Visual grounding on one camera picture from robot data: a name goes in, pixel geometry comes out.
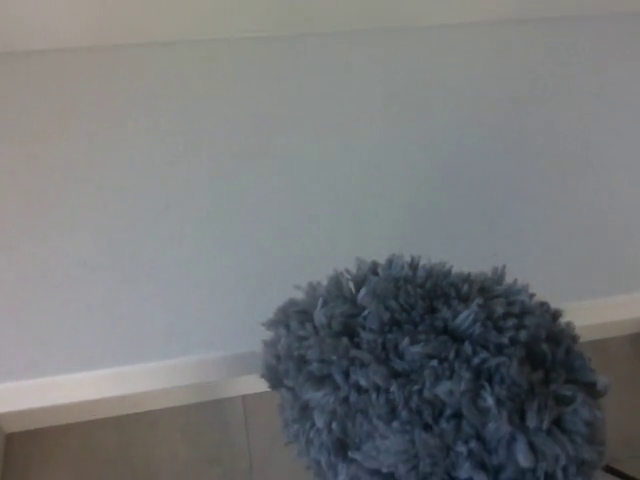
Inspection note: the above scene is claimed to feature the grey fluffy microfibre duster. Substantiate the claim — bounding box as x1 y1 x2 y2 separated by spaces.
259 253 611 480

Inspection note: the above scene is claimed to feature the white table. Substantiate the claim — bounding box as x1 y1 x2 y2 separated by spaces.
0 19 640 436

